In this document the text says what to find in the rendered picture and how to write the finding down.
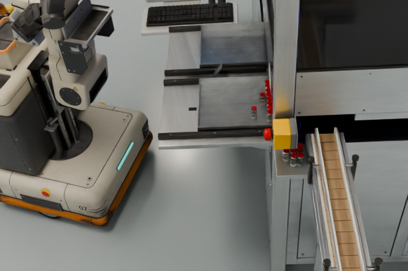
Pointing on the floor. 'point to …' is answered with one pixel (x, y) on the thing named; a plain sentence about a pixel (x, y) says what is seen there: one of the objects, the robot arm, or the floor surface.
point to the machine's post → (283, 95)
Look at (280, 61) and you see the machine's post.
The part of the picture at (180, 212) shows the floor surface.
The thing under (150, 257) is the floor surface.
